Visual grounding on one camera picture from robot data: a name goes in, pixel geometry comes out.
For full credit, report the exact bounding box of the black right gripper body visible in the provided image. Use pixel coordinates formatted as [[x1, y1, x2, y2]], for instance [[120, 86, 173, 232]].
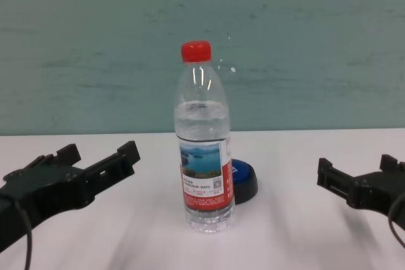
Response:
[[347, 169, 405, 221]]

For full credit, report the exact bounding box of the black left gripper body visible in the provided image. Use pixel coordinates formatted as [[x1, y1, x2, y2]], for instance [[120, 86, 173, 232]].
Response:
[[0, 163, 96, 249]]

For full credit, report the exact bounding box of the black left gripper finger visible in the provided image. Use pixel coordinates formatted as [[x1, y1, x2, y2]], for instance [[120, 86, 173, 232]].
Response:
[[2, 143, 82, 183], [84, 140, 141, 200]]

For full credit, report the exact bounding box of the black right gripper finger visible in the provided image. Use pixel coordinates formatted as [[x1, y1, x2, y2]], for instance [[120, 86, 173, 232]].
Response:
[[316, 157, 359, 208], [380, 153, 405, 176]]

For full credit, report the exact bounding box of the blue push button black base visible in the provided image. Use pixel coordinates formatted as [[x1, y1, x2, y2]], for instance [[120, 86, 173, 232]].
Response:
[[230, 158, 259, 204]]

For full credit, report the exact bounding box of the clear water bottle red cap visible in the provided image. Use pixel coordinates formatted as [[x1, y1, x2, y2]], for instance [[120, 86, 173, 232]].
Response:
[[174, 40, 235, 233]]

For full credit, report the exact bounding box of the thin right gripper cable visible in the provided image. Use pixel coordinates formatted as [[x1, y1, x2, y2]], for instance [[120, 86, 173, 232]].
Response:
[[388, 193, 405, 254]]

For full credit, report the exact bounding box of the thin gripper cable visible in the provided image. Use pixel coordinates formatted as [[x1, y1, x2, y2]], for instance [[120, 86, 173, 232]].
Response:
[[12, 199, 34, 270], [388, 193, 405, 254]]

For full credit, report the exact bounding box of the thin left gripper cable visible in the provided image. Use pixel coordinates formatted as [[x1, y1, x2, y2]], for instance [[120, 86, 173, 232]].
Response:
[[12, 199, 34, 270]]

